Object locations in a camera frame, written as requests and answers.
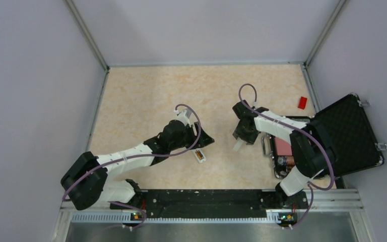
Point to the orange AAA battery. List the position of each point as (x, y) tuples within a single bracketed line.
[(199, 155)]

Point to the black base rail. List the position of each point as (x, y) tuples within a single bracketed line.
[(215, 204)]

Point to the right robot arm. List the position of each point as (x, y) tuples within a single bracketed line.
[(311, 146)]

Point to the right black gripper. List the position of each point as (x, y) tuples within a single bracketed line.
[(250, 139)]

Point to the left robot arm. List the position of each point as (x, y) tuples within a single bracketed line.
[(88, 180)]

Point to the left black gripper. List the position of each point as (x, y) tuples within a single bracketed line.
[(204, 139)]

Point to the red small block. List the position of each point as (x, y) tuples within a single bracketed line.
[(302, 102)]

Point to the white remote control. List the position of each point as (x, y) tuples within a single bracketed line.
[(204, 157)]

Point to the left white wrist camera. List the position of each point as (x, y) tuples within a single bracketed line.
[(183, 116)]

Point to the pink card deck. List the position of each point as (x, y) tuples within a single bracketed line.
[(282, 147)]

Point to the white battery cover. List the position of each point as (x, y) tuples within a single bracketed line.
[(238, 145)]

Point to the black poker chip case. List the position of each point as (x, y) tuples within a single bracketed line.
[(351, 133)]

